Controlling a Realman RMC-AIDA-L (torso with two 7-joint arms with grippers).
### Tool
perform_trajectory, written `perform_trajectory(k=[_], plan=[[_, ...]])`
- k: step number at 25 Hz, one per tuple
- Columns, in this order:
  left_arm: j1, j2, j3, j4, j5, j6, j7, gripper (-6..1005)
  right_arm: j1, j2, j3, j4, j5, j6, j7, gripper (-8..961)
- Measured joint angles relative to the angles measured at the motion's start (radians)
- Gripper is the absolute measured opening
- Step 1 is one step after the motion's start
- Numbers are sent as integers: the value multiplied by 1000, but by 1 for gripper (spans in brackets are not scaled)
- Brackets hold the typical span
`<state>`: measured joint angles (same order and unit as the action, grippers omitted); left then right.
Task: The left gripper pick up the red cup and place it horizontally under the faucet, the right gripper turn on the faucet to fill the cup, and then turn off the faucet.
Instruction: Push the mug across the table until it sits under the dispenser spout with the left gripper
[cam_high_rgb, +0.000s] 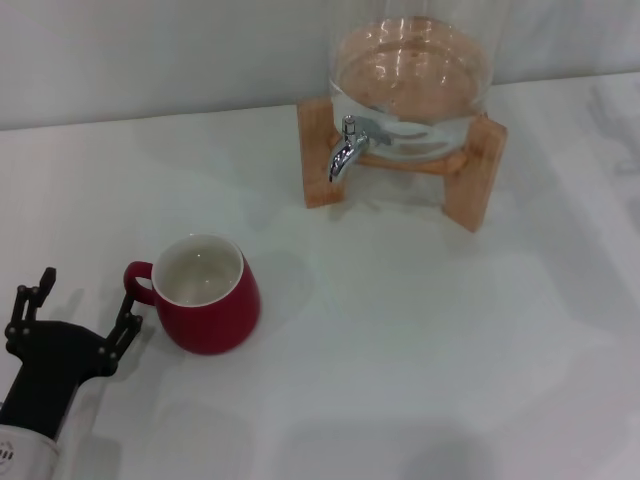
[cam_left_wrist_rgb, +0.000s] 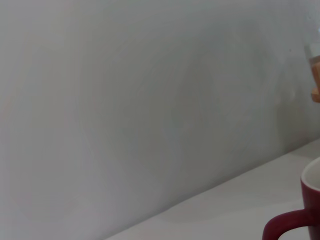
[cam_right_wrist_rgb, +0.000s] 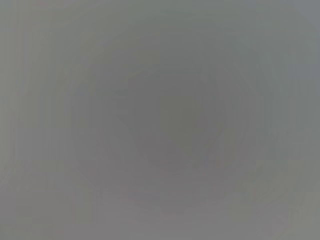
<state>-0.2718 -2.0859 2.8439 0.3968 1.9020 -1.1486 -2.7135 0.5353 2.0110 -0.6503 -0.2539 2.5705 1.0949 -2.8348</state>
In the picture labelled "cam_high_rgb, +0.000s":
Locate chrome faucet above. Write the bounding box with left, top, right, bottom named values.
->
left=327, top=114, right=372, bottom=184

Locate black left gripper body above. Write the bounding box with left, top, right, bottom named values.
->
left=0, top=321, right=120, bottom=442

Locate wooden dispenser stand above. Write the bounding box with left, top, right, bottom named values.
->
left=296, top=95, right=509, bottom=234

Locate glass dispenser jar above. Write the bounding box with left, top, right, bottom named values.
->
left=327, top=0, right=501, bottom=164

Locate red ceramic cup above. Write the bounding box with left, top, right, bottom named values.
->
left=122, top=233, right=262, bottom=356

